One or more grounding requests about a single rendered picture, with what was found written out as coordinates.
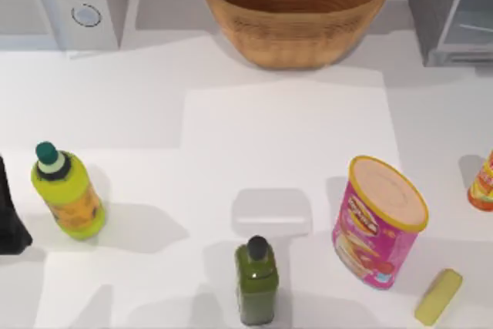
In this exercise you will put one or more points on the round microwave knob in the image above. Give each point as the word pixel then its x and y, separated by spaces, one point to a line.
pixel 86 15

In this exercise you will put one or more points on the orange and yellow can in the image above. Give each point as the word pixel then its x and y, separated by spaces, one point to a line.
pixel 483 186

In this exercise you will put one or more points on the yellow-green bottle with green cap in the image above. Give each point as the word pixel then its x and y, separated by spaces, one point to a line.
pixel 71 198

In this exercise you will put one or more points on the brown woven basket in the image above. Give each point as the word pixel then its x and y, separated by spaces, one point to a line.
pixel 294 17

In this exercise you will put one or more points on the pink can with yellow rim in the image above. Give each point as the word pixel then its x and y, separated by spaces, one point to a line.
pixel 379 225

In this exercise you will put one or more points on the dark green square bottle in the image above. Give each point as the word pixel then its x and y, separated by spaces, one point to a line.
pixel 257 286

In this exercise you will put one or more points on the pale microwave oven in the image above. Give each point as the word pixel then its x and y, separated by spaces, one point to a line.
pixel 34 1

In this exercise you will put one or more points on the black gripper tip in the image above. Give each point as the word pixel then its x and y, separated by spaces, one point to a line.
pixel 9 213

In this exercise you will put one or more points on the pale yellow block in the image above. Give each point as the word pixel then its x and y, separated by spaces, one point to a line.
pixel 439 297

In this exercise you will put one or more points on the grey cabinet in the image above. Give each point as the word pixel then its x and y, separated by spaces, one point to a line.
pixel 447 9

